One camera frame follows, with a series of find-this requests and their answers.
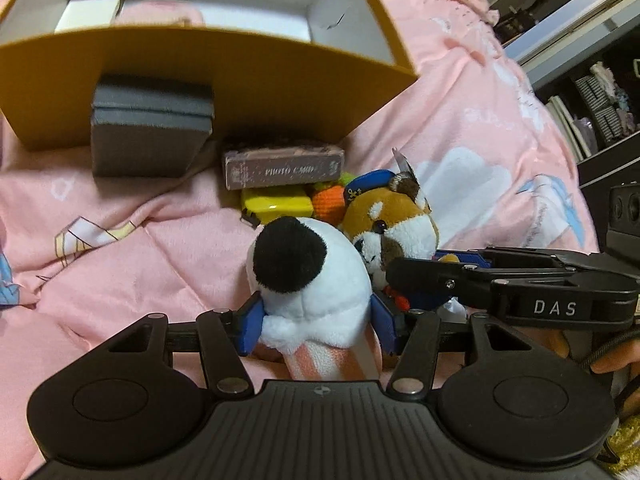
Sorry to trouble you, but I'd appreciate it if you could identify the yellow plastic case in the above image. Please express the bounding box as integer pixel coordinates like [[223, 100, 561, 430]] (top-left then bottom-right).
[[240, 186, 314, 226]]

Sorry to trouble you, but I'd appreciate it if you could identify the row of books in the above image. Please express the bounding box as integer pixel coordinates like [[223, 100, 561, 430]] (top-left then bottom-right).
[[545, 94, 601, 161]]

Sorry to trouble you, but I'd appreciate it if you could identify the black textured box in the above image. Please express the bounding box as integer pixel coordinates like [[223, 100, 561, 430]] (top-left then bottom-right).
[[90, 74, 216, 178]]

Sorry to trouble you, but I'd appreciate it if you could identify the person's right hand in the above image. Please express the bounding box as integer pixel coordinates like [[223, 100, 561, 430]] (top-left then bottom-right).
[[530, 329, 640, 377]]

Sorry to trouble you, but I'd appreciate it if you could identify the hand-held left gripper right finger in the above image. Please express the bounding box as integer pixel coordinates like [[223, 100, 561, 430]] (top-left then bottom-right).
[[369, 291, 552, 399]]

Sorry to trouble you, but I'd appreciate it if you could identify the pink mini backpack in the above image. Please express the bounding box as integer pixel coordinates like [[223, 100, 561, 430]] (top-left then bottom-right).
[[117, 2, 206, 28]]

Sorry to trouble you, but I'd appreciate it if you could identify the orange crochet carrot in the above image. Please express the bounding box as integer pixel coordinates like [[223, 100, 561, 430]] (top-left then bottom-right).
[[311, 172, 357, 224]]

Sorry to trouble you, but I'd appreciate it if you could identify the gold glittery object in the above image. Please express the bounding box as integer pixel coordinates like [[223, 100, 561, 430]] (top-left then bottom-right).
[[612, 417, 640, 473]]

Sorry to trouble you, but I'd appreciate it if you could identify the orange cardboard box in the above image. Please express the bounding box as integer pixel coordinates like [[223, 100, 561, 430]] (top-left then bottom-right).
[[0, 0, 420, 153]]

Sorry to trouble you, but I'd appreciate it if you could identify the brown fox plush blue hat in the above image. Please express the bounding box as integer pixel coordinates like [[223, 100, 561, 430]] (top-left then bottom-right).
[[337, 147, 442, 311]]

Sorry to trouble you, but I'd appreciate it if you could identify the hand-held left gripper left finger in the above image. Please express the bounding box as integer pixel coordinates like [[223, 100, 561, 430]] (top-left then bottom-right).
[[100, 291, 267, 398]]

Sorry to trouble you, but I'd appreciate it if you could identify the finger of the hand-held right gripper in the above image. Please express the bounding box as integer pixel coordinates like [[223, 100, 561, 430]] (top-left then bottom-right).
[[434, 246, 572, 274], [386, 256, 501, 312]]

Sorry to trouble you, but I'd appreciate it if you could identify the pink printed card box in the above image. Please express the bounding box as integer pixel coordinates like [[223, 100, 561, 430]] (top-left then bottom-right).
[[222, 144, 346, 191]]

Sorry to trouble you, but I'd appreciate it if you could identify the white bookshelf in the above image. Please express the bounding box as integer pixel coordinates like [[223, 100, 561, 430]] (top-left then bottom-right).
[[505, 0, 640, 191]]

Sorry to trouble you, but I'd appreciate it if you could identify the striped storage basket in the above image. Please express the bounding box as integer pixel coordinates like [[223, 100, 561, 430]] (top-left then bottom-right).
[[574, 74, 628, 143]]

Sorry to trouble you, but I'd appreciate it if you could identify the black braided cable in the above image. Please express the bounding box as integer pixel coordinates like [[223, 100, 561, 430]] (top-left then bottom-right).
[[575, 330, 640, 461]]

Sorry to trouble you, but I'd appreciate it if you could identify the white plush with black spot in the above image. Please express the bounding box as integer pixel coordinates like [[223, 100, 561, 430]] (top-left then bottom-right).
[[245, 216, 384, 382]]

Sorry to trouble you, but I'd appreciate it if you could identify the white box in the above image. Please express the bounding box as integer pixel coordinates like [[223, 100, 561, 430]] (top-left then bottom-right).
[[54, 0, 122, 35]]

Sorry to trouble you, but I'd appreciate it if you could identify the pink printed blanket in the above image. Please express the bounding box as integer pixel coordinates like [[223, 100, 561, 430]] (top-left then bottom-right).
[[0, 0, 601, 480]]

